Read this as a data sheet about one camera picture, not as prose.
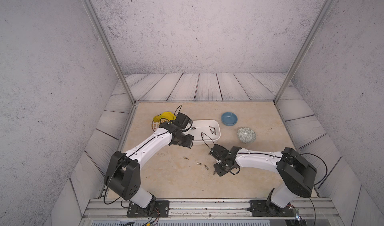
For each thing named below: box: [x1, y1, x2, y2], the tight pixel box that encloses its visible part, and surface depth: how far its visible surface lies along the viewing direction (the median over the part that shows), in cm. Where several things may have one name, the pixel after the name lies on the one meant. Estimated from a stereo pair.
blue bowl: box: [221, 112, 238, 126], surface depth 109 cm
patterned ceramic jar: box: [237, 127, 257, 144], surface depth 101 cm
